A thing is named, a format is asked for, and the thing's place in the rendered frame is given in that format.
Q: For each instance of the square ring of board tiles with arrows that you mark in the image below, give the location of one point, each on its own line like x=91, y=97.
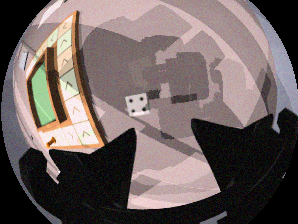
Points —
x=81, y=87

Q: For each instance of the orange game pawn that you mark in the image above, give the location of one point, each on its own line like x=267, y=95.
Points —
x=51, y=142

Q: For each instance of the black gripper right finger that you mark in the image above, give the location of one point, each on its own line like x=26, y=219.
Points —
x=225, y=148

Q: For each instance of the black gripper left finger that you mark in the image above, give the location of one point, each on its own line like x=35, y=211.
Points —
x=109, y=168

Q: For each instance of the white die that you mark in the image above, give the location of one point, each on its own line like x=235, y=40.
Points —
x=138, y=103

